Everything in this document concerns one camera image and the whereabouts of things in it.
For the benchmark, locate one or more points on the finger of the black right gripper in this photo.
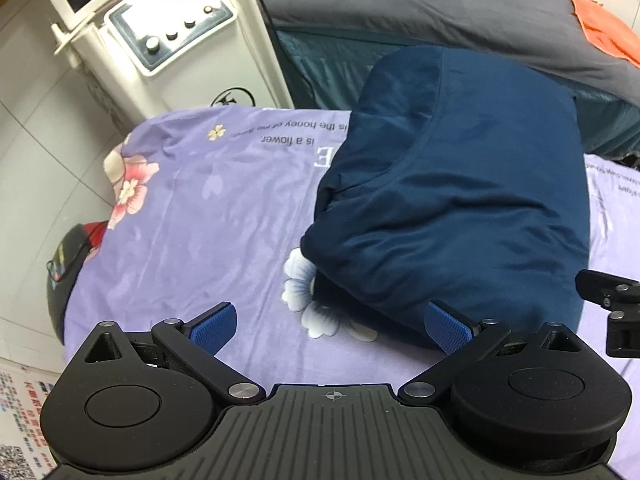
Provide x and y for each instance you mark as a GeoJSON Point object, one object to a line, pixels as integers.
{"type": "Point", "coordinates": [620, 298]}

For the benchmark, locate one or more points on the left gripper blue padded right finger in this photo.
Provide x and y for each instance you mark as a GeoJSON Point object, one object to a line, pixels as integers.
{"type": "Point", "coordinates": [465, 343]}

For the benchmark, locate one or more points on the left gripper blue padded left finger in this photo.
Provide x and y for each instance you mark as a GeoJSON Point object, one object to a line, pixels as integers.
{"type": "Point", "coordinates": [191, 348]}

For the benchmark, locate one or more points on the navy blue garment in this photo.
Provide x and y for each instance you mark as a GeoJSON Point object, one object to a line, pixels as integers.
{"type": "Point", "coordinates": [461, 179]}

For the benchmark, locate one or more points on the purple floral bed sheet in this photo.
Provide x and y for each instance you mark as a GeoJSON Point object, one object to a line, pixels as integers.
{"type": "Point", "coordinates": [229, 194]}

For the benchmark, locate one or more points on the black red round object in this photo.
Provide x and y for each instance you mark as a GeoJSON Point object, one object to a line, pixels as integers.
{"type": "Point", "coordinates": [79, 244]}

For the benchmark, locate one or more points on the colourful printed floor mat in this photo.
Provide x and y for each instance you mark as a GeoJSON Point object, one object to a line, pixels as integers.
{"type": "Point", "coordinates": [24, 452]}

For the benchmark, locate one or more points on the orange cloth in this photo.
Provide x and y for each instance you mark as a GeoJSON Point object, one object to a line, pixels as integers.
{"type": "Point", "coordinates": [606, 32]}

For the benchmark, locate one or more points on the white machine with knobs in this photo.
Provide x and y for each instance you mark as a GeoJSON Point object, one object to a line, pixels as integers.
{"type": "Point", "coordinates": [148, 57]}

